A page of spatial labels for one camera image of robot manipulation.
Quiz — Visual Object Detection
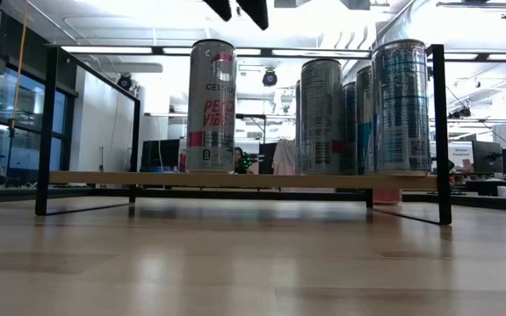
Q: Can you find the black background rig frame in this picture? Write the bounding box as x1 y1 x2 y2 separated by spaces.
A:
145 111 300 146

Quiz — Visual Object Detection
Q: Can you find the white printed sign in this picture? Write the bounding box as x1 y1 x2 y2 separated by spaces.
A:
448 142 475 173

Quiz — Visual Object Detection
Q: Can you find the person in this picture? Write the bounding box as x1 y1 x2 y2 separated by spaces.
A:
233 146 254 176

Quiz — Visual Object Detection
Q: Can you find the peach white Spindrift can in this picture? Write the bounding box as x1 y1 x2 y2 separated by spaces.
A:
372 188 402 206

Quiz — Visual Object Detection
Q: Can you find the pale draped cloth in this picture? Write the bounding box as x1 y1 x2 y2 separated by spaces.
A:
271 139 297 176

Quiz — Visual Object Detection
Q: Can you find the yellow orange extension cable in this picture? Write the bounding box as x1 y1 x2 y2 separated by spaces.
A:
9 0 31 133

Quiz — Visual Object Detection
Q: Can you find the black aluminium table frame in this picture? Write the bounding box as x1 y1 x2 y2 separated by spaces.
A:
0 186 506 214

